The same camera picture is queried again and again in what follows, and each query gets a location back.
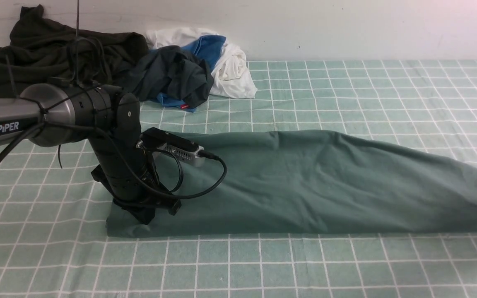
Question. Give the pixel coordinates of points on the green long-sleeved shirt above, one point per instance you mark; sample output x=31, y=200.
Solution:
x=318, y=182

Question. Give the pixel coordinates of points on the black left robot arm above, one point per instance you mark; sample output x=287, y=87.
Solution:
x=107, y=117

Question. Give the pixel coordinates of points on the green checkered tablecloth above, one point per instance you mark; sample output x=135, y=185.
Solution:
x=52, y=220

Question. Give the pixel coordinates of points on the blue garment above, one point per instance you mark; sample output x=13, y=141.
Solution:
x=207, y=47

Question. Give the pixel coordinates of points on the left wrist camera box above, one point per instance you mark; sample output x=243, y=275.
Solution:
x=184, y=150

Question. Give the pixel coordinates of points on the dark olive garment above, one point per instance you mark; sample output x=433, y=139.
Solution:
x=38, y=51

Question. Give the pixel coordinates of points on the dark grey garment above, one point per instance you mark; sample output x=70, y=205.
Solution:
x=170, y=76

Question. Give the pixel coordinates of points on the white garment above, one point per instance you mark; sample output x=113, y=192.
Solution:
x=231, y=75

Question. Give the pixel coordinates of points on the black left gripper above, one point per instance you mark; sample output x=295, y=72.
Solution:
x=132, y=197

